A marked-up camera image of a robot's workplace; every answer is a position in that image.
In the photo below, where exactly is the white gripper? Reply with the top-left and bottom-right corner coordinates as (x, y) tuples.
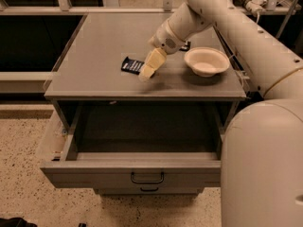
(138, 20), (186, 81)

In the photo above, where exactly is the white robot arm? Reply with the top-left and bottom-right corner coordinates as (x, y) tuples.
(139, 0), (303, 227)

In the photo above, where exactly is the grey drawer cabinet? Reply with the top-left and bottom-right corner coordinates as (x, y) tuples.
(44, 12), (248, 196)

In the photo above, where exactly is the open grey top drawer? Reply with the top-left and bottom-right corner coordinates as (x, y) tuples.
(41, 102), (222, 195)

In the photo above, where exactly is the black snack bar wrapper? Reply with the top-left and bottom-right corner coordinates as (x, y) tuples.
(180, 41), (191, 52)

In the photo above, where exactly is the white paper bowl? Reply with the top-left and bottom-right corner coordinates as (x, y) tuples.
(184, 47), (230, 78)

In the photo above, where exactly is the grey metal railing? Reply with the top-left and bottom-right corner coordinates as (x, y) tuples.
(0, 0), (303, 17)

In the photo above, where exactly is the white power strip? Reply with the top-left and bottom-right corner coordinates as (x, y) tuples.
(239, 0), (266, 17)

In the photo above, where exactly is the black object floor corner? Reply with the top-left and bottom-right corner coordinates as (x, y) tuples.
(0, 218), (38, 227)

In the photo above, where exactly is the black top drawer handle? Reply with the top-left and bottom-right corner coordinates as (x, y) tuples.
(131, 172), (165, 184)

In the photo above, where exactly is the black drawer handle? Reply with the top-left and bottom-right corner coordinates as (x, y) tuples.
(140, 187), (159, 192)
(131, 172), (165, 184)

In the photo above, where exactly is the black lower drawer handle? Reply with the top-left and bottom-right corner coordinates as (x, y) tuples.
(140, 187), (159, 192)

